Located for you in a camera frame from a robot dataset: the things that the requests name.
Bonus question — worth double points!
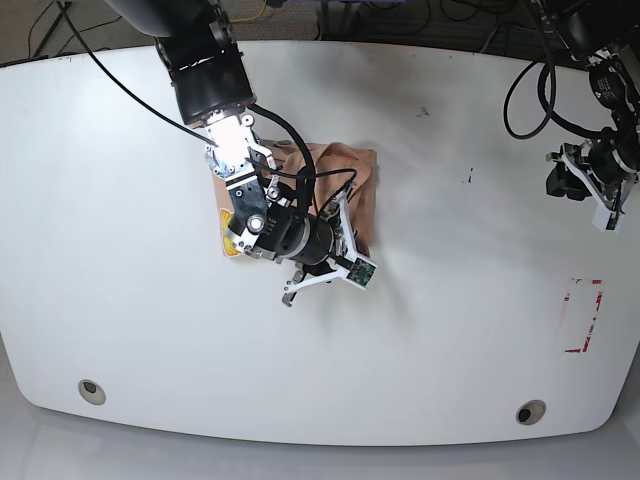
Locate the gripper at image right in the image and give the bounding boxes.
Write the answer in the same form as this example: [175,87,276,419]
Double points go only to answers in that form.
[546,139,639,212]

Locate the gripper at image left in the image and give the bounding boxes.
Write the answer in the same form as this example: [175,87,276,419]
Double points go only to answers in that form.
[279,192,363,306]

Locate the peach t-shirt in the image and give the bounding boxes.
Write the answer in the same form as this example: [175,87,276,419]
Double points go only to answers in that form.
[212,140,378,258]

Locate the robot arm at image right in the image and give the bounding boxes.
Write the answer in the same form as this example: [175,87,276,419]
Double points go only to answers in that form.
[535,1,639,217]

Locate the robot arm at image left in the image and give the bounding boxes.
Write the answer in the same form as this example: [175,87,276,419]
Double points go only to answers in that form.
[110,1,376,305]

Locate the red tape rectangle marker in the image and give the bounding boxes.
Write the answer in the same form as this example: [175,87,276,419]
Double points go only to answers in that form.
[557,278,605,354]

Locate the right table grommet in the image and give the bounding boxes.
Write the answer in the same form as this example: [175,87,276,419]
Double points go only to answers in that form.
[516,399,547,426]

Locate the table grommet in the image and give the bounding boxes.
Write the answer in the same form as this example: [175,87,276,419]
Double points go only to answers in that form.
[516,399,547,426]
[78,379,106,406]

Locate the left table grommet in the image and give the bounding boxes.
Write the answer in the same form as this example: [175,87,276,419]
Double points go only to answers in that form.
[78,379,106,406]

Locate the wrist camera, image-left gripper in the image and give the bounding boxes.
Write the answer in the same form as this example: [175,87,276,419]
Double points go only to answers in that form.
[346,257,377,289]

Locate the wrist camera, image-right gripper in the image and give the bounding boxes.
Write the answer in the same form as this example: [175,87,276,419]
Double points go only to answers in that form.
[592,205,625,233]

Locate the black cable on image-left arm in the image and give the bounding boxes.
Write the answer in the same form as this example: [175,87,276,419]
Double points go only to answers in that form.
[57,0,359,216]

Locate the black floor cables top right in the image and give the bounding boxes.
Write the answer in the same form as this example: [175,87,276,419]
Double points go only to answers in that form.
[317,0,541,54]

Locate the black floor cables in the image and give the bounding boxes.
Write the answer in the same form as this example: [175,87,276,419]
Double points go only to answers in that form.
[317,0,541,54]
[27,0,121,59]

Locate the yellow cable on floor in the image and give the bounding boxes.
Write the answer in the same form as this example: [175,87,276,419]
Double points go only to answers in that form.
[232,0,271,25]

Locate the black floor cables top left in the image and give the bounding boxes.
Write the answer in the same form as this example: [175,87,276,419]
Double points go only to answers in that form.
[27,0,121,59]

